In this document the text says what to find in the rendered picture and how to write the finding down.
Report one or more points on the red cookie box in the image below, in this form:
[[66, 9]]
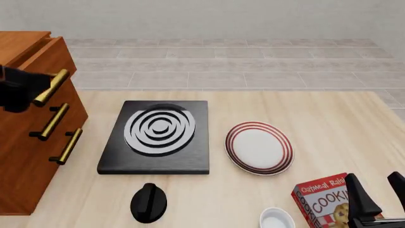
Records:
[[319, 202]]

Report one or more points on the round black stove knob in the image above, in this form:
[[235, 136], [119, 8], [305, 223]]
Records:
[[148, 204]]

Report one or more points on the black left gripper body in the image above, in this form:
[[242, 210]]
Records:
[[19, 90]]

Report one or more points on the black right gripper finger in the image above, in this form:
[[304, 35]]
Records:
[[360, 202], [399, 187]]

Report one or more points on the flat black stove plate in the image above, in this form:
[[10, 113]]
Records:
[[117, 161]]

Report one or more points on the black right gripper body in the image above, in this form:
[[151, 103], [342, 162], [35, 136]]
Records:
[[379, 224]]

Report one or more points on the wooden cabinet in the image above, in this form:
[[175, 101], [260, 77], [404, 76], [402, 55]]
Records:
[[19, 166]]

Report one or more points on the white plate with red rings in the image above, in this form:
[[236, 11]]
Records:
[[257, 149]]

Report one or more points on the wooden cabinet drawer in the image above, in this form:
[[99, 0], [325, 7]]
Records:
[[76, 118], [72, 91], [63, 59]]

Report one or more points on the small white bowl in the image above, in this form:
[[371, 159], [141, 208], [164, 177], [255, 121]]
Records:
[[276, 219]]

